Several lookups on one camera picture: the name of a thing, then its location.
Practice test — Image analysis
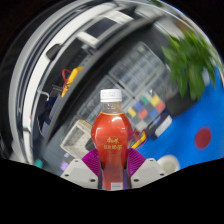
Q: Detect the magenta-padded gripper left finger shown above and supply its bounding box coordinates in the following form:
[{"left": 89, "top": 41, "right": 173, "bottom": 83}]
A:
[{"left": 60, "top": 148, "right": 103, "bottom": 190}]

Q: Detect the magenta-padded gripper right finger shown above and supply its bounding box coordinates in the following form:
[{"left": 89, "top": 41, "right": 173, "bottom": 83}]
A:
[{"left": 125, "top": 147, "right": 168, "bottom": 188}]

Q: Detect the red tea drink bottle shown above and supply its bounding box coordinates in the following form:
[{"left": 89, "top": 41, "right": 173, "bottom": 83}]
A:
[{"left": 90, "top": 88, "right": 134, "bottom": 192}]

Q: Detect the white cup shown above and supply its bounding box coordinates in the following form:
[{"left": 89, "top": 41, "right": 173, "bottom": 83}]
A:
[{"left": 156, "top": 154, "right": 181, "bottom": 175}]

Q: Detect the white perforated box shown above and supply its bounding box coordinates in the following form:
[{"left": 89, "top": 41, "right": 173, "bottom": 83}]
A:
[{"left": 60, "top": 119, "right": 93, "bottom": 158}]

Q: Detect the black and white box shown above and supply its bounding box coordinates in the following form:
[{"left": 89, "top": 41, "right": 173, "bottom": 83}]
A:
[{"left": 145, "top": 114, "right": 174, "bottom": 140}]

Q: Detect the colour checker card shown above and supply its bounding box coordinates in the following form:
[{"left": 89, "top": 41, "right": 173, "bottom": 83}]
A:
[{"left": 124, "top": 92, "right": 167, "bottom": 132}]

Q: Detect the flat round red coaster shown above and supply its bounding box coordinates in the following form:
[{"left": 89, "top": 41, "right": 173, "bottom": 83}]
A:
[{"left": 194, "top": 126, "right": 213, "bottom": 150}]

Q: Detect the grey keyboard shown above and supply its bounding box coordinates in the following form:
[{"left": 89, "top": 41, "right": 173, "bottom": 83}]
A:
[{"left": 108, "top": 41, "right": 168, "bottom": 96}]

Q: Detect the green potted plant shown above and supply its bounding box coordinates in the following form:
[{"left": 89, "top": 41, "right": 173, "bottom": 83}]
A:
[{"left": 161, "top": 30, "right": 224, "bottom": 118}]

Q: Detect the yellow red wire bunch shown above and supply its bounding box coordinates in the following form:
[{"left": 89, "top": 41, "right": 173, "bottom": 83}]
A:
[{"left": 131, "top": 129, "right": 148, "bottom": 150}]

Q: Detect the yellow and red cable bundle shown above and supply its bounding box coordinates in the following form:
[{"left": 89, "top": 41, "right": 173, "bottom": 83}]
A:
[{"left": 60, "top": 65, "right": 84, "bottom": 98}]

